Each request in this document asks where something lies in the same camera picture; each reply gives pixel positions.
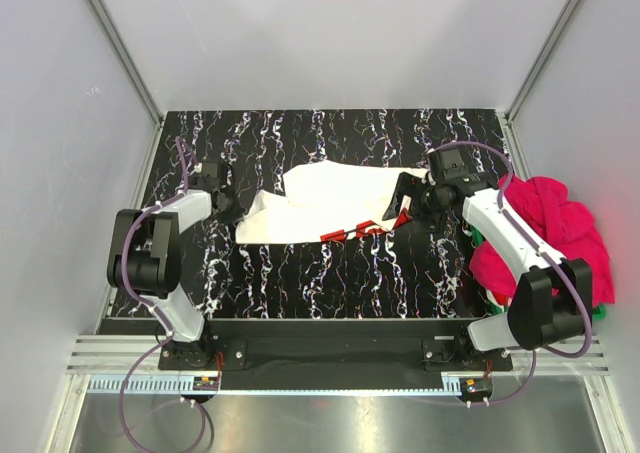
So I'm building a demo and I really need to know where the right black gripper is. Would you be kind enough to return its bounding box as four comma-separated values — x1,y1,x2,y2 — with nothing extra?
382,172,449,235

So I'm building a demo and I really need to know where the white Coca-Cola t-shirt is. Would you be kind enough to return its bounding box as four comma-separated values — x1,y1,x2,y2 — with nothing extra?
235,160,428,245

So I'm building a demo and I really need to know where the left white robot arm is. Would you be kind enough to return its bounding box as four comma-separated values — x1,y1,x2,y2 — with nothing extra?
106,160,243,369

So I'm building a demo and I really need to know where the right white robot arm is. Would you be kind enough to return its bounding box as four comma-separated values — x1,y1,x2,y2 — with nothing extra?
383,142,593,370

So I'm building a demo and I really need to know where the magenta t-shirt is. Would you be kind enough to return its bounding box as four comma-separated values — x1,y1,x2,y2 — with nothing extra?
470,176,616,307

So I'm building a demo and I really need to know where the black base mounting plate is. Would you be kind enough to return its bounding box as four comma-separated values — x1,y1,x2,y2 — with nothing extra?
159,319,513,394

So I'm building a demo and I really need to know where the left small circuit board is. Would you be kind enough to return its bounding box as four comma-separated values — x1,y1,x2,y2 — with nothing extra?
193,376,221,391

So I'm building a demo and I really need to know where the small circuit board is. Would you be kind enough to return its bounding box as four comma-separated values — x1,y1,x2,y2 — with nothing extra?
465,378,493,393
193,376,221,391

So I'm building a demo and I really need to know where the right small circuit board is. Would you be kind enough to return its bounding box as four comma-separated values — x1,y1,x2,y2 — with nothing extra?
465,378,493,393

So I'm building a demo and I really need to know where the green plastic basket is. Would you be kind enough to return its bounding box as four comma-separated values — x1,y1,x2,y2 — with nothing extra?
470,227,615,320

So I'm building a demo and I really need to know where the aluminium rail frame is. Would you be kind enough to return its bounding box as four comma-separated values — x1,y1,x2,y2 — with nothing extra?
66,333,608,396

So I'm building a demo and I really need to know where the left corner aluminium post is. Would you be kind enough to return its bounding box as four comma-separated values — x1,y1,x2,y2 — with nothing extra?
85,0,164,128

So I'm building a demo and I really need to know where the corner aluminium post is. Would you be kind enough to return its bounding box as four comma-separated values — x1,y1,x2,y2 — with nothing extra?
504,0,585,125
85,0,164,128

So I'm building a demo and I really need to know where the right corner aluminium post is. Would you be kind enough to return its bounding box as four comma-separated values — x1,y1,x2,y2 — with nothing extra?
504,0,585,125

